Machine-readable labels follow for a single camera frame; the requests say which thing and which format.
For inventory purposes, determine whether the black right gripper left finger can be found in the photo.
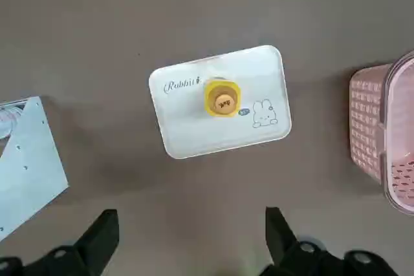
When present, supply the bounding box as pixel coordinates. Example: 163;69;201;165
0;209;120;276

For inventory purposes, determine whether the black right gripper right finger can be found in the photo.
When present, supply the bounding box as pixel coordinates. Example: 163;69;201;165
261;206;407;276

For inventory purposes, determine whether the pink perforated plastic basket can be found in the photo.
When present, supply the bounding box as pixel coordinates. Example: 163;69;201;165
349;65;414;209

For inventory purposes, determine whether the clear plastic bin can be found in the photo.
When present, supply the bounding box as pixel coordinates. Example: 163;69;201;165
382;50;414;217

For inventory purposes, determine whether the clear acrylic shelf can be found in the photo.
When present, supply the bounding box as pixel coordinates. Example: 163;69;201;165
0;96;70;243

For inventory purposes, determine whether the yellow rock sugar pear bottle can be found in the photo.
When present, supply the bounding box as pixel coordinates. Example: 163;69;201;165
202;76;244;119

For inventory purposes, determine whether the white rabbit print tray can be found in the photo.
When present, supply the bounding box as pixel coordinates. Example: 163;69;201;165
148;44;293;160

